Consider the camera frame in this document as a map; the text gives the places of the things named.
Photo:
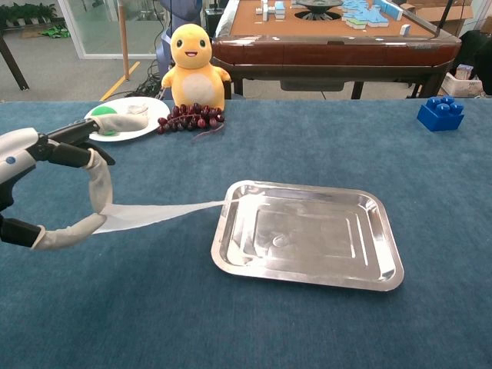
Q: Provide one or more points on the white paper sheet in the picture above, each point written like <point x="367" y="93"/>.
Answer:
<point x="134" y="217"/>

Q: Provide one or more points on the blue building block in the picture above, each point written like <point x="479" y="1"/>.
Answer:
<point x="438" y="119"/>

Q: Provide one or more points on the black table leg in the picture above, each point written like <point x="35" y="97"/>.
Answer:
<point x="11" y="61"/>

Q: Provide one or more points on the white round plate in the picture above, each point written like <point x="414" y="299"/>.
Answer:
<point x="155" y="111"/>

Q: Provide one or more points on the green ball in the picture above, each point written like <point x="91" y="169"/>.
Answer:
<point x="103" y="111"/>

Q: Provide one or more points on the single white blue mahjong tile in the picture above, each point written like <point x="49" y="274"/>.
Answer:
<point x="404" y="29"/>

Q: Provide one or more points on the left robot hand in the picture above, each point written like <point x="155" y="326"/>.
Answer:
<point x="15" y="153"/>

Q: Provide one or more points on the stainless steel tray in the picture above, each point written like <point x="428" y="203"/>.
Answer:
<point x="307" y="238"/>

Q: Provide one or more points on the seated person in black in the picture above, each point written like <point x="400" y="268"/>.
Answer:
<point x="480" y="50"/>

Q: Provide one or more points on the small clear jar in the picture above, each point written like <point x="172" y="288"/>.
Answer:
<point x="137" y="108"/>

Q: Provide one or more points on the blue felt table cover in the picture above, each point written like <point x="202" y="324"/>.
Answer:
<point x="269" y="153"/>

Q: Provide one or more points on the row of potted plants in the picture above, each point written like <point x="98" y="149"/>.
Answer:
<point x="27" y="13"/>

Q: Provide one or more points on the brown mahjong table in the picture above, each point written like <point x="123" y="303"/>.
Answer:
<point x="326" y="50"/>

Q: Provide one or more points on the heap of blue mahjong tiles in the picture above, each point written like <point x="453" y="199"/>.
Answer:
<point x="363" y="17"/>

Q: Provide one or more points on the white storage box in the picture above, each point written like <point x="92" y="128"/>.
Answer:
<point x="461" y="86"/>

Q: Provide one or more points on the bunch of red grapes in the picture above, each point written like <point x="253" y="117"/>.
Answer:
<point x="188" y="119"/>

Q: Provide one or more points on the wooden pole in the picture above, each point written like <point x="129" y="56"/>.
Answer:
<point x="123" y="38"/>

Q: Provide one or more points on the yellow plush duck toy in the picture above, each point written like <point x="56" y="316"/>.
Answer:
<point x="196" y="84"/>

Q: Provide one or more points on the long row of mahjong tiles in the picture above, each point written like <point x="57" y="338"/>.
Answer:
<point x="390" y="9"/>

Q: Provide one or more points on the green object on floor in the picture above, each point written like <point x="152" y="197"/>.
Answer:
<point x="55" y="31"/>

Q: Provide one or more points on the blue grey machine base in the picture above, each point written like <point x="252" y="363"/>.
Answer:
<point x="184" y="7"/>

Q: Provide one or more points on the small cluster of mahjong tiles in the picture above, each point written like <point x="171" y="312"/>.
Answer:
<point x="271" y="10"/>

